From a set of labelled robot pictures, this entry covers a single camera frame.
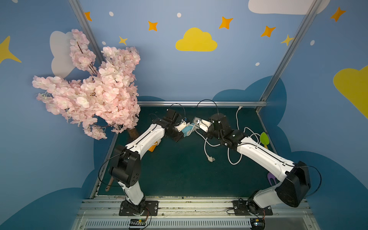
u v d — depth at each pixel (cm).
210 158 91
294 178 40
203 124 68
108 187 80
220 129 59
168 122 68
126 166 46
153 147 95
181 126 79
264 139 102
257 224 73
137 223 73
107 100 50
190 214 74
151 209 74
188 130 87
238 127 108
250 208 65
